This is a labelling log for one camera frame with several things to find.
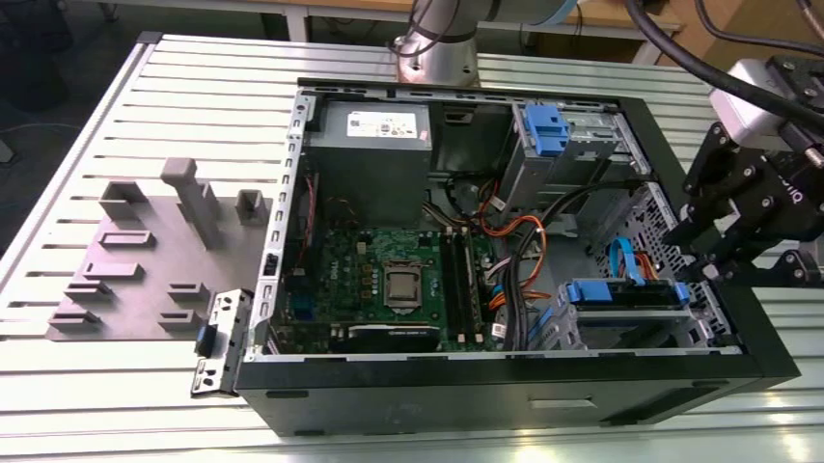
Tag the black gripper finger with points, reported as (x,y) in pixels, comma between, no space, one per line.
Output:
(721,270)
(714,144)

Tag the hard disk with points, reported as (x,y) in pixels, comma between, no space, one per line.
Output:
(598,291)

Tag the silver disk bay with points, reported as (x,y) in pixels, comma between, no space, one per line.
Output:
(624,315)

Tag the grey optical drive cage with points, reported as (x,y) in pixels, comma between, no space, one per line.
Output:
(559,173)

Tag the blue drive latch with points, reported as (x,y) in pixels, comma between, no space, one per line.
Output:
(547,130)

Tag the wooden workbench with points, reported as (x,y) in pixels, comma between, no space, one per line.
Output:
(598,29)

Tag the black PC case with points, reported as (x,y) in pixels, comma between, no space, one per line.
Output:
(450,395)

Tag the silver CPU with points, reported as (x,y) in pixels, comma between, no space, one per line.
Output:
(401,288)

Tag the CPU socket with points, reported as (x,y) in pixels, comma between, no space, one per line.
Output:
(403,311)

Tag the black graphics card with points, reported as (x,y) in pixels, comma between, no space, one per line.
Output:
(393,337)

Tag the grey power supply unit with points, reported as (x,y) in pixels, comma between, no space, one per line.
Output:
(367,178)

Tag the green motherboard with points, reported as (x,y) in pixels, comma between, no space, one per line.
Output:
(350,294)

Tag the black case fan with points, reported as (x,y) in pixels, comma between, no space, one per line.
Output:
(296,217)

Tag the grey parts rack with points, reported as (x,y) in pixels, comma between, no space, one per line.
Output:
(148,289)

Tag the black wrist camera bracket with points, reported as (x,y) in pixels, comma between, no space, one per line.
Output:
(799,77)

